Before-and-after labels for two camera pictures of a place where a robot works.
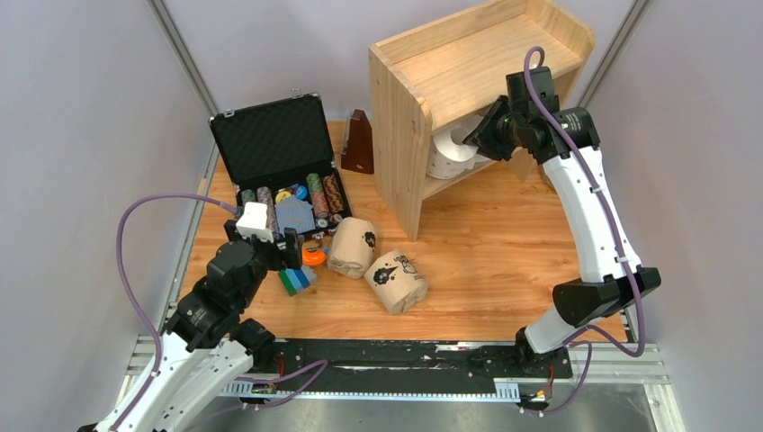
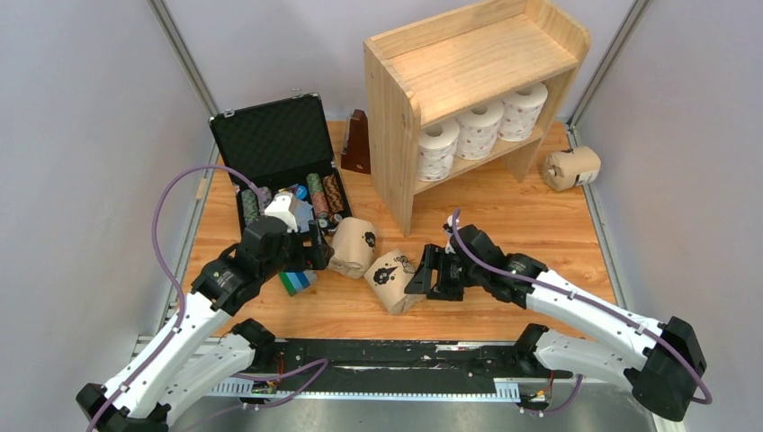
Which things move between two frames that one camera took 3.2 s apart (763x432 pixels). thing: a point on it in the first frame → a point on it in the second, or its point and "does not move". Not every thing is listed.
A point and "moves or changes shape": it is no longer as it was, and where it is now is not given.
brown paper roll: x=398 y=281 does not move
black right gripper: x=484 y=139 → x=434 y=258
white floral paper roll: x=449 y=156 moves or changes shape
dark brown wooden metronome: x=357 y=152 does not move
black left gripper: x=284 y=257 → x=317 y=256
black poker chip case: x=277 y=153 does not move
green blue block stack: x=296 y=280 does not move
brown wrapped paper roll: x=352 y=247 does not move
